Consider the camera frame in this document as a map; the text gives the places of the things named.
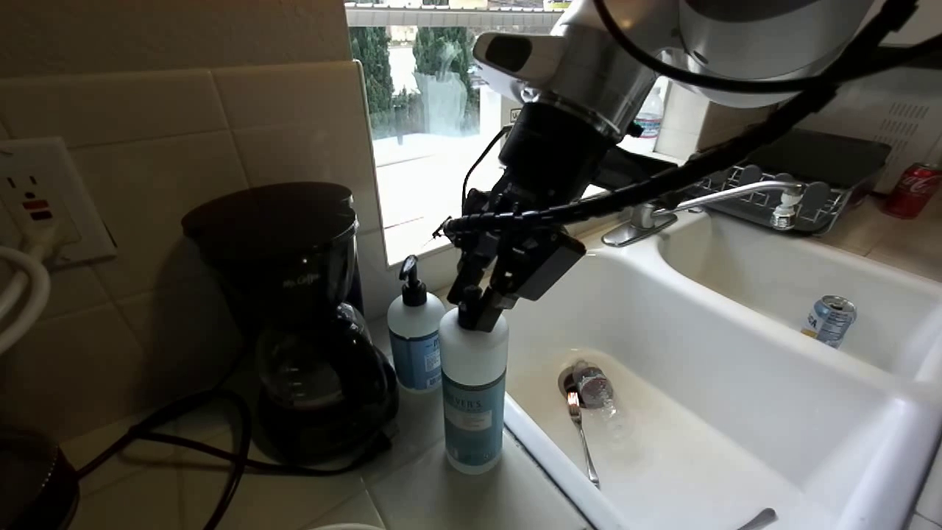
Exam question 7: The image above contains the black power cable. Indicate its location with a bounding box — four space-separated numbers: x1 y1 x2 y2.
71 388 395 530

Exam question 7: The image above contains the black coffee maker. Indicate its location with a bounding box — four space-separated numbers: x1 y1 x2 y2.
178 180 402 466

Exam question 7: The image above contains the white wall outlet plate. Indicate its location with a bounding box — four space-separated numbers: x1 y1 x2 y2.
0 135 118 270

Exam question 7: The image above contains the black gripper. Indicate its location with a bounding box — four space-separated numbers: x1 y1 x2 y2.
443 99 615 332

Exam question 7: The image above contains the white cord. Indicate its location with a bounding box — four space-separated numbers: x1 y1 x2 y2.
0 245 53 356

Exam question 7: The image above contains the metal spoon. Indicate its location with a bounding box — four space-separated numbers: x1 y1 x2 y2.
562 386 604 492

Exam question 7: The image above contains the silver drink can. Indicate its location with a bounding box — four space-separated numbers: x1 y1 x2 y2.
799 291 860 350

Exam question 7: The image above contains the metal utensil handle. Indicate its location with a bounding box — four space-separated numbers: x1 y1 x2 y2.
736 503 779 530

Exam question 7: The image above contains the chrome sink faucet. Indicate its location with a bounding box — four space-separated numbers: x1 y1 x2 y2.
598 173 807 248

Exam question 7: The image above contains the metal sink drain strainer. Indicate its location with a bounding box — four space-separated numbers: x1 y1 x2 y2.
555 356 620 422

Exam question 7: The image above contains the black dish drying rack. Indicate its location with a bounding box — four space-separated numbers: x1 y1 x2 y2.
702 127 895 239

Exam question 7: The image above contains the red can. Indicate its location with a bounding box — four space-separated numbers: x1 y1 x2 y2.
880 158 942 222

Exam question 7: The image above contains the black round container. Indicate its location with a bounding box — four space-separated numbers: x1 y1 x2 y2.
0 425 83 530

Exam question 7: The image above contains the white double sink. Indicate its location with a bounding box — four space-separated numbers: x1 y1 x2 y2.
487 208 942 530

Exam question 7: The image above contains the white window frame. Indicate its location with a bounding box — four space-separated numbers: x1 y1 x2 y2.
345 0 688 261

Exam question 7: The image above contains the tall white blue-label soap bottle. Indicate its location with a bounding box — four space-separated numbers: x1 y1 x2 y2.
434 298 511 478

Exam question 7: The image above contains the short white blue-label pump bottle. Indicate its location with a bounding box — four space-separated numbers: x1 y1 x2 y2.
386 254 449 398

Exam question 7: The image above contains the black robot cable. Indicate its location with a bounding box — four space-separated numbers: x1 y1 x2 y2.
434 0 942 245

